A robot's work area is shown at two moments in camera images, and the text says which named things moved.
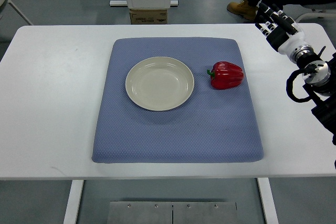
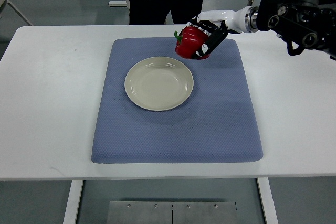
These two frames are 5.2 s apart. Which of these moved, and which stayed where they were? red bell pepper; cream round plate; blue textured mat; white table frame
Moved: red bell pepper
Stayed: blue textured mat; cream round plate; white table frame
